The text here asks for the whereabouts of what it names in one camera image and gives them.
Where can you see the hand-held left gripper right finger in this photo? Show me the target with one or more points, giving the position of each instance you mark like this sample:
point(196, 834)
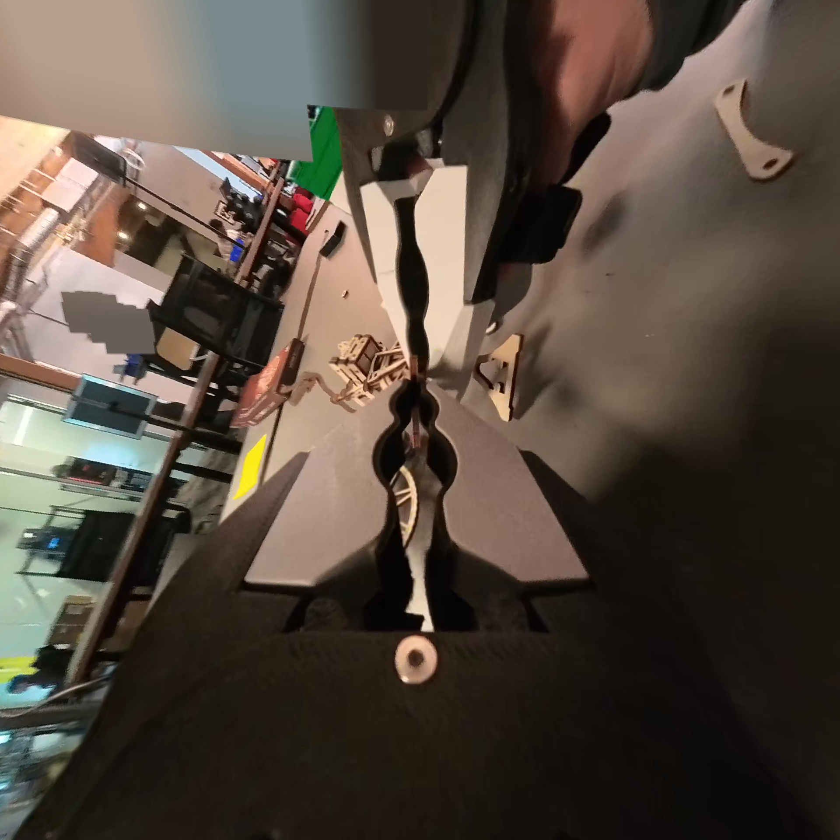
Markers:
point(512, 518)

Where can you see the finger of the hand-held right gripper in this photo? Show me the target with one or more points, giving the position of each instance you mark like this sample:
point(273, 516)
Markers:
point(384, 229)
point(449, 262)

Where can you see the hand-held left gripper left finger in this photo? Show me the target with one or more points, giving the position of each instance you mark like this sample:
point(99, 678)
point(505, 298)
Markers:
point(315, 518)

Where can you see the wooden bicycle model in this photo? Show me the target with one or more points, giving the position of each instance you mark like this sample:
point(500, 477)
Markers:
point(361, 361)

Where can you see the person's right hand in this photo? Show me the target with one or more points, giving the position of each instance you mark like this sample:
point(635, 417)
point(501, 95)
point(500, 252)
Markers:
point(577, 65)

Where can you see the small black device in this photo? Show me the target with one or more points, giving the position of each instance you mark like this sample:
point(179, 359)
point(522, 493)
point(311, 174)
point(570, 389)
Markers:
point(333, 238)

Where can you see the yellow tape strip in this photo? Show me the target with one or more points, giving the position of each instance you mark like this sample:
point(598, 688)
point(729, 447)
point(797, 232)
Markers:
point(251, 466)

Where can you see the brown printed cardboard box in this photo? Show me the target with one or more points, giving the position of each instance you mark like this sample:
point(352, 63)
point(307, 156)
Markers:
point(262, 394)

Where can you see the grey framed monitor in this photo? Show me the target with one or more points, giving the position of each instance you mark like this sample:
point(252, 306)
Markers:
point(111, 407)

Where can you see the curved wooden strip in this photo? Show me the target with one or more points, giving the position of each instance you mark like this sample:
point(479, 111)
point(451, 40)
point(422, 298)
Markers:
point(730, 105)

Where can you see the black cube enclosure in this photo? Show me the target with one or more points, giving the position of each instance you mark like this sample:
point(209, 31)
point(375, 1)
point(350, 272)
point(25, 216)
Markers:
point(210, 308)

